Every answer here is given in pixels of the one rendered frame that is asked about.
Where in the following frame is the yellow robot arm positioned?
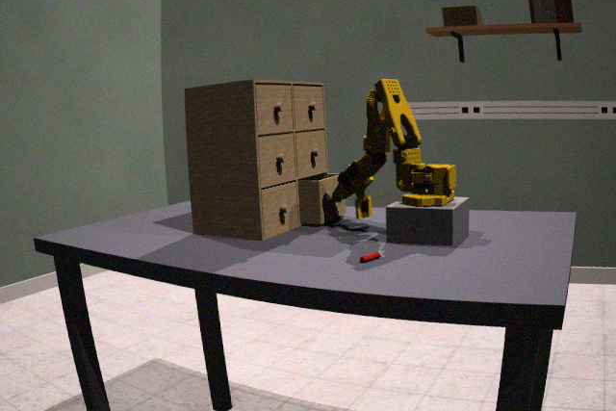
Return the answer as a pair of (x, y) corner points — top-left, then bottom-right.
(346, 79), (454, 207)

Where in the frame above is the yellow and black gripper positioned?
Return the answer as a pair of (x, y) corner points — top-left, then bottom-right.
(332, 171), (373, 219)

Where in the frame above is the red cylinder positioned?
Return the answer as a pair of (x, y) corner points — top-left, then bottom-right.
(360, 252), (381, 263)

